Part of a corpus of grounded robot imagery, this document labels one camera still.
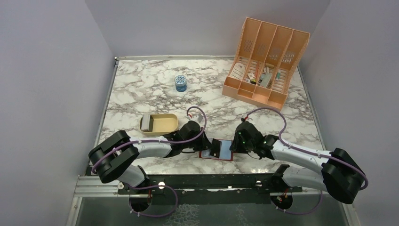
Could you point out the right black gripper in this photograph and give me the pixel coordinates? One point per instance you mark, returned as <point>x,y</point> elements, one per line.
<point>235,146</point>

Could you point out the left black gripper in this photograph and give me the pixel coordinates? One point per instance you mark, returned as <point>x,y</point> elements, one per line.
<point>205,144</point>

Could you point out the black VIP credit card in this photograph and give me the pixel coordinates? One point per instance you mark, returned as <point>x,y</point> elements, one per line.
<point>216,148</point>

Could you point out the red leather card holder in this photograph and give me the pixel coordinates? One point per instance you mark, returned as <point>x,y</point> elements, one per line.
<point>225,155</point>

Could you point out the beige oval tray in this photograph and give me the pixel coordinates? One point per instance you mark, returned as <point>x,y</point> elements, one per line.
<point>163,124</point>

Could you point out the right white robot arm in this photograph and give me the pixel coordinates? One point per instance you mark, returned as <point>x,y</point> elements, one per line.
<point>334,172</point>

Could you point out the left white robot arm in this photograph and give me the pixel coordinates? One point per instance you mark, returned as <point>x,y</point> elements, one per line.
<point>113,158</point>

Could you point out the stack of cards in tray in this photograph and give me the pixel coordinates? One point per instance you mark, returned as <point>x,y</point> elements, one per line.
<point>147,123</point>

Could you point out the white striped card in organizer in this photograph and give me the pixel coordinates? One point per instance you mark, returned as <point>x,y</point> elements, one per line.
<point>237,71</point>

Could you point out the small items in organizer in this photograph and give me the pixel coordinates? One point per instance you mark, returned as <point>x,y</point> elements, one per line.
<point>262,77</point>

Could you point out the orange plastic file organizer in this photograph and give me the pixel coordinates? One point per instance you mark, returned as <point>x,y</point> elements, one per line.
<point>262,42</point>

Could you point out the blue round tin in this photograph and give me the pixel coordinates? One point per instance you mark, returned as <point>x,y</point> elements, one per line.
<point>180,83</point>

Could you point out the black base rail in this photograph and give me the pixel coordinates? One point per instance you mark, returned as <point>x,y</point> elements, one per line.
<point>203,189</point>

